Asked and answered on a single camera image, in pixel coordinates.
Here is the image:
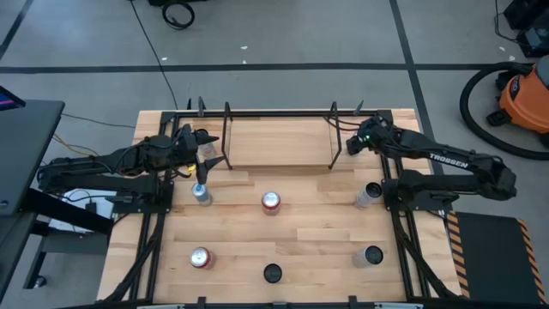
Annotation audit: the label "dark laptop screen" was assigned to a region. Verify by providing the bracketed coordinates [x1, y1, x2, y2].
[0, 85, 26, 112]

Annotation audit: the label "white paper sheet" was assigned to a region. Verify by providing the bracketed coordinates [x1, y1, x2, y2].
[49, 187, 119, 235]

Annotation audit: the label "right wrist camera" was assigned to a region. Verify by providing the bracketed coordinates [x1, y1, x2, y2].
[345, 135, 363, 157]

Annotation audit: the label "black desk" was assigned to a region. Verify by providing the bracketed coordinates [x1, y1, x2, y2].
[0, 99, 115, 297]

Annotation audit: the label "red Fanta strawberry can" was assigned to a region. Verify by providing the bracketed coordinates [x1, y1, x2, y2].
[261, 191, 282, 216]
[190, 246, 215, 270]

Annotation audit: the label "wooden shelf black wire frame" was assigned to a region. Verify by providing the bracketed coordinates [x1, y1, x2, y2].
[219, 100, 344, 172]

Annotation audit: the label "coiled black cable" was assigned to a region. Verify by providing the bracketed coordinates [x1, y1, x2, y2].
[160, 0, 196, 31]

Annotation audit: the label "orange shop vacuum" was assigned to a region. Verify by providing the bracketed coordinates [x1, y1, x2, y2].
[486, 55, 549, 149]
[459, 61, 549, 161]

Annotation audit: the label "black floor cable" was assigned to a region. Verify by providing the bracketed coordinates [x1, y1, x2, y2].
[130, 0, 179, 109]

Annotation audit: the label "black mat hazard stripes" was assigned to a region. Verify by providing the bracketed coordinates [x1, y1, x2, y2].
[445, 210, 549, 306]

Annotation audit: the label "black aluminium table frame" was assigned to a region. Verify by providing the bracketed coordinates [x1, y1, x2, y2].
[102, 109, 464, 309]

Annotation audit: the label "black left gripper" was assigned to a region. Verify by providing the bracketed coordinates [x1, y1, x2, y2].
[175, 124, 227, 171]

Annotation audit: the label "black equipment cases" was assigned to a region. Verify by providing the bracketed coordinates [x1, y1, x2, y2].
[504, 0, 549, 59]

